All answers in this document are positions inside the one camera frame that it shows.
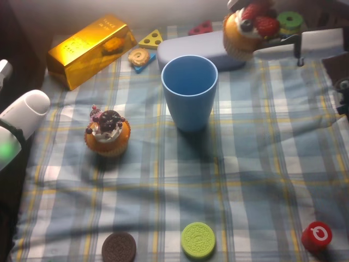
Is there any green sandwich cookie toy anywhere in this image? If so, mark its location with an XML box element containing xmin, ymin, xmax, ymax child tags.
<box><xmin>180</xmin><ymin>222</ymin><xmax>216</xmax><ymax>259</ymax></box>

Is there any green wooden ring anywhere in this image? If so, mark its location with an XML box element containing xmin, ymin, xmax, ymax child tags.
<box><xmin>277</xmin><ymin>10</ymin><xmax>305</xmax><ymax>31</ymax></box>

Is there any lilac glasses case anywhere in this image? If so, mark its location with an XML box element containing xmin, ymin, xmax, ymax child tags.
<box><xmin>157</xmin><ymin>29</ymin><xmax>246</xmax><ymax>72</ymax></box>

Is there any yellow triangle block with holes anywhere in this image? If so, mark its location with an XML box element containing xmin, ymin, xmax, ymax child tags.
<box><xmin>137</xmin><ymin>29</ymin><xmax>164</xmax><ymax>50</ymax></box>

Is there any swirl butter cookie toy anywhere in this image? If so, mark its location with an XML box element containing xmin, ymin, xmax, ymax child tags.
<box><xmin>127</xmin><ymin>48</ymin><xmax>151</xmax><ymax>67</ymax></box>

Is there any chocolate topped toy cupcake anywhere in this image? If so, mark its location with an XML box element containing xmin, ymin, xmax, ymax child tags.
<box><xmin>84</xmin><ymin>105</ymin><xmax>131</xmax><ymax>158</ymax></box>

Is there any brown sandwich cookie toy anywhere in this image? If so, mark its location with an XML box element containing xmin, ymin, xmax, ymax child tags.
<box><xmin>101</xmin><ymin>231</ymin><xmax>137</xmax><ymax>262</ymax></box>

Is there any red cap with white print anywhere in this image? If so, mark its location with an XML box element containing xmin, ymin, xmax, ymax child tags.
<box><xmin>301</xmin><ymin>221</ymin><xmax>333</xmax><ymax>252</ymax></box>

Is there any strawberry topped toy cupcake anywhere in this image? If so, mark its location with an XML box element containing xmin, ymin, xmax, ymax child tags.
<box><xmin>222</xmin><ymin>1</ymin><xmax>281</xmax><ymax>61</ymax></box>

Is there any shiny gold bar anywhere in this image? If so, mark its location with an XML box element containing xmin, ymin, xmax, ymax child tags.
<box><xmin>46</xmin><ymin>14</ymin><xmax>138</xmax><ymax>91</ymax></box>

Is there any blue plastic cup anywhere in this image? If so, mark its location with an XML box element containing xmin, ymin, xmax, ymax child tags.
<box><xmin>160</xmin><ymin>54</ymin><xmax>219</xmax><ymax>133</ymax></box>

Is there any red triangle block with holes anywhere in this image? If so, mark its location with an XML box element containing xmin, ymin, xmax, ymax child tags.
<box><xmin>188</xmin><ymin>20</ymin><xmax>213</xmax><ymax>36</ymax></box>

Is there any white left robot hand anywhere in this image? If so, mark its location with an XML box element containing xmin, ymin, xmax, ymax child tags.
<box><xmin>0</xmin><ymin>59</ymin><xmax>14</xmax><ymax>92</ymax></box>

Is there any yellow wooden ring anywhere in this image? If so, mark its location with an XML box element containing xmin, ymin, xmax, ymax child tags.
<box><xmin>279</xmin><ymin>27</ymin><xmax>302</xmax><ymax>35</ymax></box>

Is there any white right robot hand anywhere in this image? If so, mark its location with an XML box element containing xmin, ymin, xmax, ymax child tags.
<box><xmin>227</xmin><ymin>0</ymin><xmax>349</xmax><ymax>82</ymax></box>

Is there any blue plaid cloth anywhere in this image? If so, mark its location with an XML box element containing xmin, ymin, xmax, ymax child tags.
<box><xmin>7</xmin><ymin>20</ymin><xmax>349</xmax><ymax>262</ymax></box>

